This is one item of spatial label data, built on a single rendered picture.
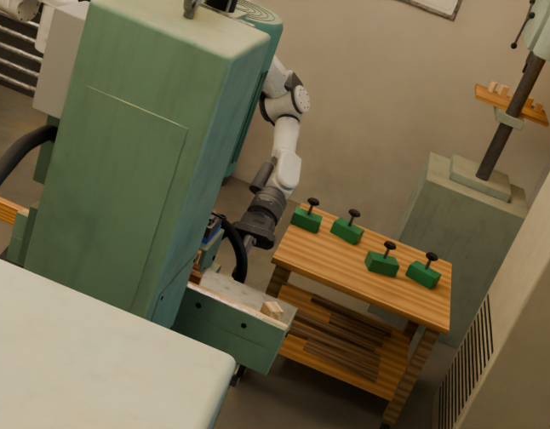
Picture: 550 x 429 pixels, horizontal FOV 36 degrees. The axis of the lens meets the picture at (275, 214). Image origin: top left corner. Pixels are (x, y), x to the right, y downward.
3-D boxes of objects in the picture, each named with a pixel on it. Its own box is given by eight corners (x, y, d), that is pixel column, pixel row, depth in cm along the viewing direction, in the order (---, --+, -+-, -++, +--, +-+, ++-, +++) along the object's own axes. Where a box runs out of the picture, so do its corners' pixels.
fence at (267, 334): (277, 349, 170) (286, 327, 168) (275, 352, 169) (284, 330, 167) (14, 231, 176) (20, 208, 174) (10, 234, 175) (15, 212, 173)
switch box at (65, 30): (94, 108, 136) (119, 14, 129) (65, 122, 127) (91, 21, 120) (60, 94, 136) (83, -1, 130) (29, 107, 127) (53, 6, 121)
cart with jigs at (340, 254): (401, 367, 359) (463, 239, 334) (390, 447, 307) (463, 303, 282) (259, 307, 364) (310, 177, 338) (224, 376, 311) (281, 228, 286)
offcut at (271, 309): (257, 317, 179) (263, 301, 177) (270, 317, 180) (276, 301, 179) (265, 327, 176) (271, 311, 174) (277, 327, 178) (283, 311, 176)
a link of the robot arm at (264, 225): (273, 257, 219) (290, 224, 226) (272, 234, 211) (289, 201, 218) (229, 243, 222) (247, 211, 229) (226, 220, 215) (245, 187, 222)
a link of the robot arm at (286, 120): (272, 164, 239) (280, 111, 249) (304, 157, 234) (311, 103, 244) (253, 144, 231) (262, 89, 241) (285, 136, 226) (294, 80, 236)
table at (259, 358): (300, 311, 199) (308, 290, 197) (267, 376, 171) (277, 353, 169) (71, 210, 205) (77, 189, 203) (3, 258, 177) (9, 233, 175)
